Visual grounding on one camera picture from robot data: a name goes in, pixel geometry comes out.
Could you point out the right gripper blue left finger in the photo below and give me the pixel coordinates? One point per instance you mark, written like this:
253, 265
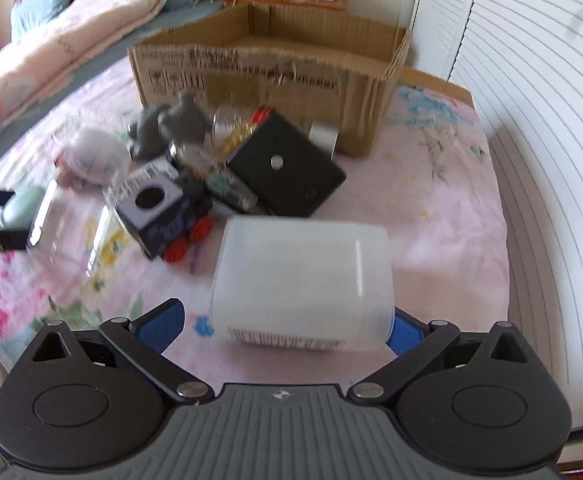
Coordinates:
142, 341

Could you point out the brown cardboard box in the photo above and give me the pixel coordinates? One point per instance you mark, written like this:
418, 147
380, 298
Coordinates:
311, 65

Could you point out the green oval soap case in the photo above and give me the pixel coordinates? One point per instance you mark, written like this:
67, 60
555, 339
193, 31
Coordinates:
21, 210

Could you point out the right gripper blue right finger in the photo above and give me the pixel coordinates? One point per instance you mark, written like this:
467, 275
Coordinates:
419, 349

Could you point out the clear plastic jar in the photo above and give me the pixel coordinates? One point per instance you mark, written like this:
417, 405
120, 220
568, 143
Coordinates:
63, 234

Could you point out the white translucent plastic box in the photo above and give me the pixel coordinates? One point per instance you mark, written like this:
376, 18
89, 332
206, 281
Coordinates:
303, 284

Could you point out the silver metal cylinder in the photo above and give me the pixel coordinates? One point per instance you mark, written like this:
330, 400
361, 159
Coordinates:
324, 136

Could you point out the black toy train car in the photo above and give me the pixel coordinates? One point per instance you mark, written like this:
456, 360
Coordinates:
165, 213

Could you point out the pink floral bedsheet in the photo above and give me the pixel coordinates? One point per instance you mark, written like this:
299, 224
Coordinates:
429, 182

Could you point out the wooden nightstand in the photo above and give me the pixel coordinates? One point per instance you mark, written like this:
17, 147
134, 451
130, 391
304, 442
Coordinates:
335, 5

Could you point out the grey cartoon animal figure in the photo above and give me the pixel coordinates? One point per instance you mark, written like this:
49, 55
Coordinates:
160, 125

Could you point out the clear bottle with red cap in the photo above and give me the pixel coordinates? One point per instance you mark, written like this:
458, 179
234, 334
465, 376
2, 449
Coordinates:
233, 125

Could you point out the black square device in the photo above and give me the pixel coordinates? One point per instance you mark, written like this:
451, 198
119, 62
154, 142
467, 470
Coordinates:
290, 175

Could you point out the pink floral quilt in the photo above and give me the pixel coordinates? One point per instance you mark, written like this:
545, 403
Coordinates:
42, 61

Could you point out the white louvered closet door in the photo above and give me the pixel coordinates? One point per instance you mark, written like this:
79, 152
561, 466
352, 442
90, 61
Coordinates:
522, 61

